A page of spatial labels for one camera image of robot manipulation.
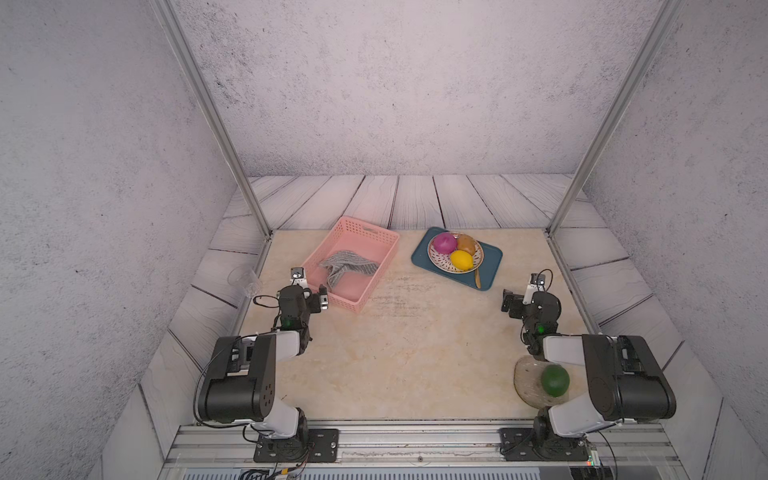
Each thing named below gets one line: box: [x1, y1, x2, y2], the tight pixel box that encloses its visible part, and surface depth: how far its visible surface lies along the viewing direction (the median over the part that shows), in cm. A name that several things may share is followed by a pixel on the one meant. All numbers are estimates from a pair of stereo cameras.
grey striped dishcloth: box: [319, 250, 379, 288], surface depth 110 cm
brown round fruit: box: [456, 233, 477, 256], surface depth 113 cm
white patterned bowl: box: [427, 234, 485, 274], surface depth 113 cm
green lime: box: [541, 364, 570, 397], surface depth 82 cm
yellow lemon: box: [450, 250, 475, 271], surface depth 110 cm
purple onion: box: [433, 232, 457, 254], surface depth 112 cm
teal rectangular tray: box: [411, 227, 480, 290], surface depth 109 cm
